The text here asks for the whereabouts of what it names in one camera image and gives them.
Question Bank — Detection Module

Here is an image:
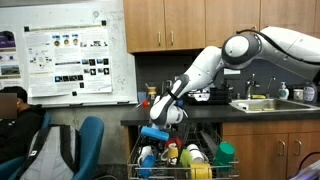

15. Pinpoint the blue chair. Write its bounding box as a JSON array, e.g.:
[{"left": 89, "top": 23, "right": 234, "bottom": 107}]
[
  {"left": 0, "top": 111, "right": 53, "bottom": 180},
  {"left": 71, "top": 115, "right": 105, "bottom": 180}
]

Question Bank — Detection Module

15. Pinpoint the large white research poster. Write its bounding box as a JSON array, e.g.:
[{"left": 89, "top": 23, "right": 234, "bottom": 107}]
[{"left": 23, "top": 24, "right": 113, "bottom": 98}]

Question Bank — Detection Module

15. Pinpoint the white mug black band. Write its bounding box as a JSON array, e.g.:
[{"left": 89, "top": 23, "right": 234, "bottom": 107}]
[{"left": 185, "top": 143, "right": 205, "bottom": 164}]

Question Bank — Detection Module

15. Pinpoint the wooden wall cabinet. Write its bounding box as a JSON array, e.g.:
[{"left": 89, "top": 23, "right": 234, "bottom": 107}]
[{"left": 123, "top": 0, "right": 320, "bottom": 54}]

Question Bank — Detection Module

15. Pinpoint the green plastic cup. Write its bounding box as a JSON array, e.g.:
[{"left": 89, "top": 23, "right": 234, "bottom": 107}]
[{"left": 213, "top": 141, "right": 236, "bottom": 168}]

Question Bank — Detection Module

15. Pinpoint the yellow mug white base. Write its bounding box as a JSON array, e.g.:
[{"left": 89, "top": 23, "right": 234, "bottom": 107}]
[{"left": 160, "top": 143, "right": 180, "bottom": 166}]

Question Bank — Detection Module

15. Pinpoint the white mug blue print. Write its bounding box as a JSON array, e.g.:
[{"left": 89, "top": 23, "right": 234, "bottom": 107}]
[{"left": 137, "top": 145, "right": 154, "bottom": 166}]

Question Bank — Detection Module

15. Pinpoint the large yellow cup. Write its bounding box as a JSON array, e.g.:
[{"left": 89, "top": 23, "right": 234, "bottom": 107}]
[{"left": 188, "top": 162, "right": 213, "bottom": 180}]

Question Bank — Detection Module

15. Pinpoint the small white jar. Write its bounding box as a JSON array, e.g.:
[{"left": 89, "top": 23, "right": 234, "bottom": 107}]
[{"left": 292, "top": 88, "right": 305, "bottom": 102}]

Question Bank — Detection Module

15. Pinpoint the chrome faucet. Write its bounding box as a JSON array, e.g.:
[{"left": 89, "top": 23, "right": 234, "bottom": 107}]
[{"left": 244, "top": 73, "right": 262, "bottom": 100}]

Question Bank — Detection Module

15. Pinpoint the wire dishwasher rack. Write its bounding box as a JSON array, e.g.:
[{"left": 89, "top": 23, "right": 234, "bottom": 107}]
[{"left": 126, "top": 124, "right": 240, "bottom": 180}]

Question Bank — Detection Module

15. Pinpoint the steel sink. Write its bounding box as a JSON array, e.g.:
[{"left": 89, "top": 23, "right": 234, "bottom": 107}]
[{"left": 229, "top": 98, "right": 320, "bottom": 114}]

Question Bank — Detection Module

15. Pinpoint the white soap pump bottle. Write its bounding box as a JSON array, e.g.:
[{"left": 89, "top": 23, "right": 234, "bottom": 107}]
[{"left": 277, "top": 81, "right": 290, "bottom": 101}]

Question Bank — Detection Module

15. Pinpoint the blue plastic bowl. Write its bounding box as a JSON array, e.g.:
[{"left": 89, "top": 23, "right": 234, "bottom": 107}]
[{"left": 138, "top": 154, "right": 157, "bottom": 178}]

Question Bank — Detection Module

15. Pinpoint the clear plastic bag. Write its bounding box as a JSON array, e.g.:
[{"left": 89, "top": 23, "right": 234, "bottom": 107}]
[{"left": 188, "top": 89, "right": 211, "bottom": 102}]

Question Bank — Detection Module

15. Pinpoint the blue cup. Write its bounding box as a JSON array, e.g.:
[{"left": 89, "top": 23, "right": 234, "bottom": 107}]
[{"left": 140, "top": 125, "right": 170, "bottom": 142}]

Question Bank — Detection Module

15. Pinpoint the black dish drainer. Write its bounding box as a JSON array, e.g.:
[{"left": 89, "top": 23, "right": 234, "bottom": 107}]
[{"left": 186, "top": 84, "right": 234, "bottom": 106}]

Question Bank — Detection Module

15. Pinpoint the small blue box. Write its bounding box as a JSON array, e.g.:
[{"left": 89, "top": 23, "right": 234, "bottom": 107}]
[{"left": 137, "top": 91, "right": 148, "bottom": 104}]

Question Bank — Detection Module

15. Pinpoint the wooden base cabinet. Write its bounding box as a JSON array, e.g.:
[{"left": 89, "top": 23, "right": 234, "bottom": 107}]
[{"left": 221, "top": 119, "right": 320, "bottom": 180}]

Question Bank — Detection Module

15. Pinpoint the grey black backpack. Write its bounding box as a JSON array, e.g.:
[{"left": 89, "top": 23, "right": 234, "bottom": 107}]
[{"left": 18, "top": 124, "right": 81, "bottom": 180}]

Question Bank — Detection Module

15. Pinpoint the thin chrome tap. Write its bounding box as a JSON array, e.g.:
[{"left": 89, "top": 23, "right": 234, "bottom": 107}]
[{"left": 266, "top": 75, "right": 277, "bottom": 100}]

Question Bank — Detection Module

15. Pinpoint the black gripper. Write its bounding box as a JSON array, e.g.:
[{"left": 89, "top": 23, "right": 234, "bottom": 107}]
[{"left": 144, "top": 137, "right": 166, "bottom": 148}]

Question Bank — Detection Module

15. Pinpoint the dark dish soap bottle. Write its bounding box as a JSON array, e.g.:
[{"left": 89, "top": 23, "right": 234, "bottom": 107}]
[{"left": 302, "top": 81, "right": 318, "bottom": 104}]

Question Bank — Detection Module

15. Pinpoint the white wall sign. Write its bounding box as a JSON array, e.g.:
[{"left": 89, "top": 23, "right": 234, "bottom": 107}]
[{"left": 223, "top": 68, "right": 242, "bottom": 76}]

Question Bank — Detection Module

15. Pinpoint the small purple poster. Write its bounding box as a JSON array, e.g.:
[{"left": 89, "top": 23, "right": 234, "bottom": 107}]
[{"left": 0, "top": 30, "right": 22, "bottom": 88}]

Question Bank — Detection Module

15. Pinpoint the whiteboard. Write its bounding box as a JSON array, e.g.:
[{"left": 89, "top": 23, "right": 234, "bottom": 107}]
[{"left": 0, "top": 0, "right": 138, "bottom": 108}]

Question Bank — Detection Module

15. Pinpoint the lime green cup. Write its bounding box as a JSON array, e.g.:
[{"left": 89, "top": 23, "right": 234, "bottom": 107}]
[{"left": 179, "top": 148, "right": 193, "bottom": 169}]

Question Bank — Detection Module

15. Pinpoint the red plastic bowl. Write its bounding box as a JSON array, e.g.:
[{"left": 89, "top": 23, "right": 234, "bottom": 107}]
[{"left": 165, "top": 136, "right": 184, "bottom": 149}]

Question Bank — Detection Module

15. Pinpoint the seated person black hoodie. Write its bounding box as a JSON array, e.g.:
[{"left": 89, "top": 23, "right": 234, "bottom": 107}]
[{"left": 0, "top": 85, "right": 46, "bottom": 164}]

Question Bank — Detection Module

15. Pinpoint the white purple object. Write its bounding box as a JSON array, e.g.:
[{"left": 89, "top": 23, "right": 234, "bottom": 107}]
[{"left": 288, "top": 151, "right": 320, "bottom": 180}]

